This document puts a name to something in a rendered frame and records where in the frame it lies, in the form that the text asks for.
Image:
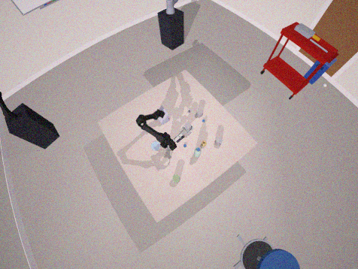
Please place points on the beige cylinder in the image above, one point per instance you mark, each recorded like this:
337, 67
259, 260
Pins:
165, 161

